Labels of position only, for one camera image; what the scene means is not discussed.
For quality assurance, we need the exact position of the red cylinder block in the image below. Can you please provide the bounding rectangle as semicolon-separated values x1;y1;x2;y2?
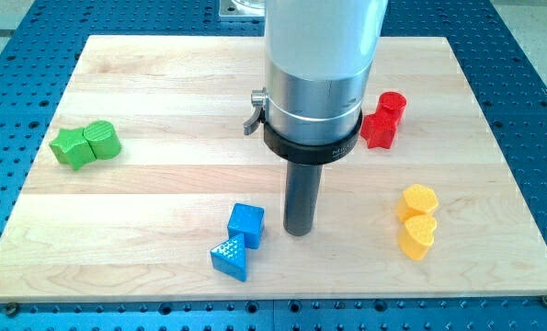
376;91;407;125

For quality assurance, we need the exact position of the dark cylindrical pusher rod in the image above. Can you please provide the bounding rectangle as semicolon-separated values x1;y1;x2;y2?
283;162;323;236

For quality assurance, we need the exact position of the blue cube block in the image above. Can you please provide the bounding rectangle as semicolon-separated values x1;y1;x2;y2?
227;203;265;249

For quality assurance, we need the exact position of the red star block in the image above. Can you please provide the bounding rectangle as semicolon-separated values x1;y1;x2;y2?
359;113;397;149

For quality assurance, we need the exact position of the green star block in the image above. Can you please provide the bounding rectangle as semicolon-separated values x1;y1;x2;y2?
49;127;97;171

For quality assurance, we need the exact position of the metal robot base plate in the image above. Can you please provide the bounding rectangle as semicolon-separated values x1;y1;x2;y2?
218;0;265;22

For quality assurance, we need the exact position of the wooden board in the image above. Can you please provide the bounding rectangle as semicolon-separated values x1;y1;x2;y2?
0;36;547;302

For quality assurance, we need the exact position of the yellow hexagon block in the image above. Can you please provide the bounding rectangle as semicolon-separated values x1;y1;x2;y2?
396;184;439;223

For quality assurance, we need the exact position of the blue triangle block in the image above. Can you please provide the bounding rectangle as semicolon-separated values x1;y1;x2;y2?
210;234;247;281

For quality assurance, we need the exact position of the yellow heart block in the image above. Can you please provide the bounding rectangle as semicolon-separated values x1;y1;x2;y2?
397;215;438;260

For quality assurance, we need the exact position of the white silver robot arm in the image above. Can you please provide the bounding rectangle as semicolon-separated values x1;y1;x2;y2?
244;0;388;166

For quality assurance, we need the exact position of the green cylinder block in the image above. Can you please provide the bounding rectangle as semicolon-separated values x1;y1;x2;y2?
84;120;121;160

